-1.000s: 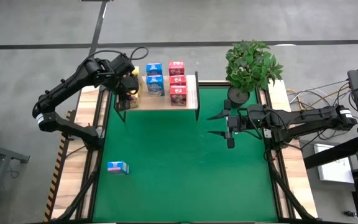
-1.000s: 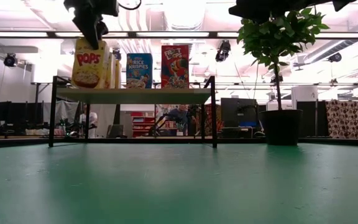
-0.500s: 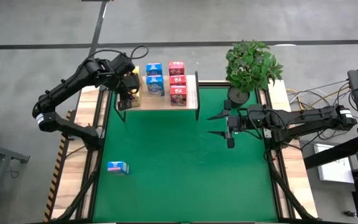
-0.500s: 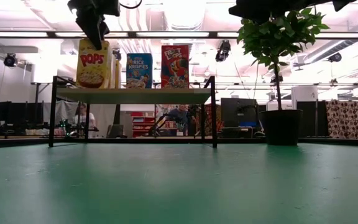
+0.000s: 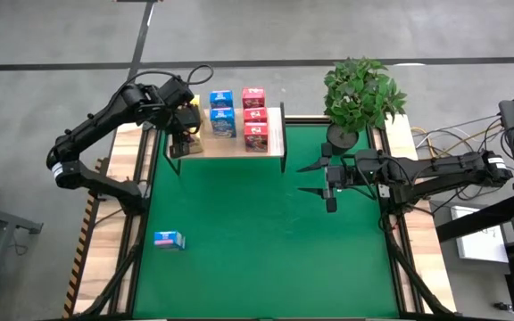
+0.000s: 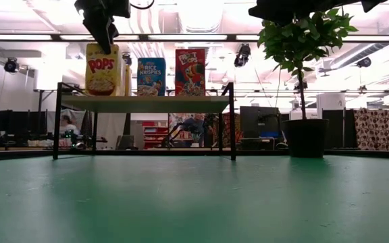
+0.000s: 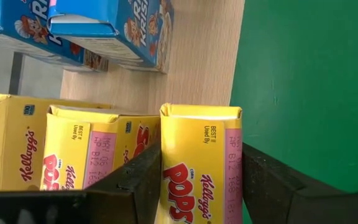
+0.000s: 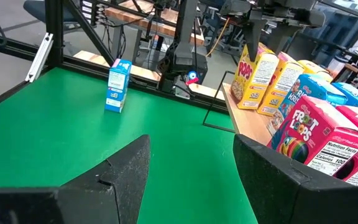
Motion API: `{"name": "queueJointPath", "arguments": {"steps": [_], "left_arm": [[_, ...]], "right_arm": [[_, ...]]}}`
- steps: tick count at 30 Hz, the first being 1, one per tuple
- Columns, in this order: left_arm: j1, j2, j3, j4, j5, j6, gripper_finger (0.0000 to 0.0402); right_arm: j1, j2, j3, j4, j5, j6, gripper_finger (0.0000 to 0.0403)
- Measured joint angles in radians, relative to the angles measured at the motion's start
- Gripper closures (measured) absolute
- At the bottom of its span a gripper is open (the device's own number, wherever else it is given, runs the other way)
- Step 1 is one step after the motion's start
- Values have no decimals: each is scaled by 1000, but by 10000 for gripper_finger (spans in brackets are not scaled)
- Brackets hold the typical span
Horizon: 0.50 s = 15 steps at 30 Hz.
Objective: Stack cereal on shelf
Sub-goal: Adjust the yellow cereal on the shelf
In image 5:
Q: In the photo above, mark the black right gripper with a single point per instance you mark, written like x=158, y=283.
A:
x=346, y=177

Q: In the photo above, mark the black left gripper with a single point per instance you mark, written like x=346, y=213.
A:
x=185, y=120

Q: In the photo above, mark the blue Rice Krispies cereal box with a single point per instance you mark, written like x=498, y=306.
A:
x=222, y=122
x=168, y=238
x=221, y=99

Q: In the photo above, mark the red Froot Loops cereal box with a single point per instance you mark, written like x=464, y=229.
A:
x=253, y=97
x=256, y=137
x=255, y=115

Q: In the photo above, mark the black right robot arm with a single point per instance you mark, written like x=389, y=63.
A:
x=440, y=171

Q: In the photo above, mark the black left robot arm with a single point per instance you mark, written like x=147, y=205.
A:
x=92, y=125

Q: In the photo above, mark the green potted plant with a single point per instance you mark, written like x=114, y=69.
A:
x=359, y=93

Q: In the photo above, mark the green table mat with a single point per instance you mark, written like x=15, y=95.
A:
x=239, y=245

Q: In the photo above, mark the black floor tape strip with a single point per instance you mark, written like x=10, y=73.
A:
x=284, y=62
x=143, y=31

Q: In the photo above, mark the black metal beam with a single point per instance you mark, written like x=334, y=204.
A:
x=475, y=220

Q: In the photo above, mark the yellow black hazard tape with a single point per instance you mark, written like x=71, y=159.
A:
x=78, y=267

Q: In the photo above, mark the white flat box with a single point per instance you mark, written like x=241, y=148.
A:
x=480, y=241

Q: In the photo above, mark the small black floor object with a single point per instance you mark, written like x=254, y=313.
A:
x=501, y=307

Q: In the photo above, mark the green shelf black frame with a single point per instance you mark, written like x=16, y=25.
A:
x=221, y=149

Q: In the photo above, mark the black table frame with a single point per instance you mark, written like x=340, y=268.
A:
x=416, y=281

